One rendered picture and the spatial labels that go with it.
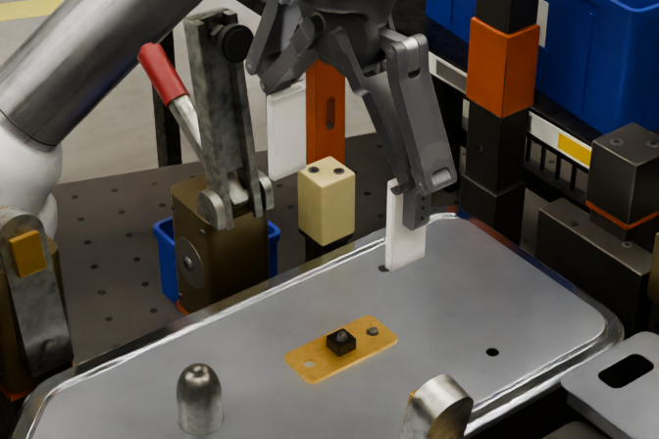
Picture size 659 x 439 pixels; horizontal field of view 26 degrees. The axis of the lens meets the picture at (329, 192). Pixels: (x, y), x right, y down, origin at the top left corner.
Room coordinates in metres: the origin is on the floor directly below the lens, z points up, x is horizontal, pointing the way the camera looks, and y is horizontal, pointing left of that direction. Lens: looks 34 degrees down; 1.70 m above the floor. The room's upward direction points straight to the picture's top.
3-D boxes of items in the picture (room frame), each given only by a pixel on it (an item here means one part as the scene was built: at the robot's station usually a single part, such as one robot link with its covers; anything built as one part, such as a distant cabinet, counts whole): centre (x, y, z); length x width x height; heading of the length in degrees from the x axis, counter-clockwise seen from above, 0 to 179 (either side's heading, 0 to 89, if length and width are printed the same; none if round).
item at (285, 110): (0.88, 0.03, 1.16); 0.03 x 0.01 x 0.07; 127
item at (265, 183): (0.95, 0.06, 1.06); 0.03 x 0.01 x 0.03; 37
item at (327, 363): (0.82, -0.01, 1.01); 0.08 x 0.04 x 0.01; 127
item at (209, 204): (0.92, 0.09, 1.06); 0.03 x 0.01 x 0.03; 37
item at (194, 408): (0.75, 0.09, 1.02); 0.03 x 0.03 x 0.07
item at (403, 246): (0.77, -0.05, 1.16); 0.03 x 0.01 x 0.07; 127
